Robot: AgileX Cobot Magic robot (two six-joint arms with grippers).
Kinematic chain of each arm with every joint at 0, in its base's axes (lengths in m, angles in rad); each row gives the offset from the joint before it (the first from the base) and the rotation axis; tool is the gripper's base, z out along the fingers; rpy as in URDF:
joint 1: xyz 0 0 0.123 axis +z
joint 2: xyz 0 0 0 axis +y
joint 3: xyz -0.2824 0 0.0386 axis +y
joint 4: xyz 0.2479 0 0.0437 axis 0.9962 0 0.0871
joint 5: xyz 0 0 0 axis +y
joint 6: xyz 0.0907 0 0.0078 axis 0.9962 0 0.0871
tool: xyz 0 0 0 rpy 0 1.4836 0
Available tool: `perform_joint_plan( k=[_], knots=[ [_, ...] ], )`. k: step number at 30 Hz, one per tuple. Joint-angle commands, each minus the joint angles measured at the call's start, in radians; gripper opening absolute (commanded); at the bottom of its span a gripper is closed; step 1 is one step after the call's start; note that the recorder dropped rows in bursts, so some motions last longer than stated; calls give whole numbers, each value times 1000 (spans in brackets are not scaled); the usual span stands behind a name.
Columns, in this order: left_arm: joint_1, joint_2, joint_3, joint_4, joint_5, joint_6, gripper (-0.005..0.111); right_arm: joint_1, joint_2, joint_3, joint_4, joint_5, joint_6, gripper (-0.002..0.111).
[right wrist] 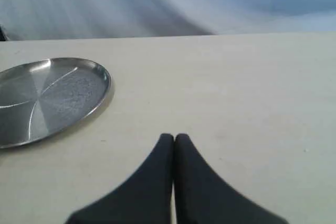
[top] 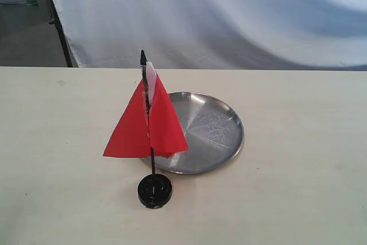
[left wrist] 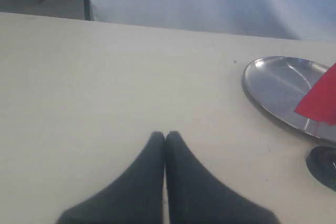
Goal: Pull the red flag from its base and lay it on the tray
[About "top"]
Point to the red flag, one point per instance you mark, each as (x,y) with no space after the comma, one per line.
(149,126)

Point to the round black flag base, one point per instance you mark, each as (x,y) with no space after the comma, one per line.
(154,191)

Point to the round steel plate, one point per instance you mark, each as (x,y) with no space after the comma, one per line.
(213,130)

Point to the white backdrop cloth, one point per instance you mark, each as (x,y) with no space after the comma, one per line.
(217,34)

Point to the black backdrop stand pole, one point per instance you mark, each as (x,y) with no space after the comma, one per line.
(55,20)

